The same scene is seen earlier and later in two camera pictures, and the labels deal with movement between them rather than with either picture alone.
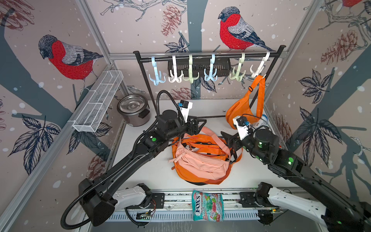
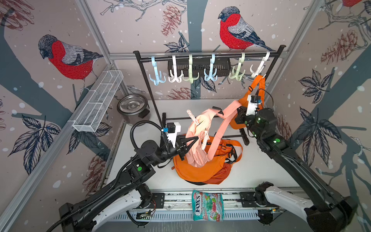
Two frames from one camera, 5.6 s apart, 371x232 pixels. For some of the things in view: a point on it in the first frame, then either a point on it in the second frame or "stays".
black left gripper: (195, 129) to (180, 146)
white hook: (175, 77) stays
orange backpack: (203, 143) stays
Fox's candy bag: (207, 206) stays
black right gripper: (230, 137) to (242, 114)
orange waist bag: (242, 107) stays
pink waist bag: (206, 166) to (208, 127)
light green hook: (191, 77) stays
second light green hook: (236, 76) stays
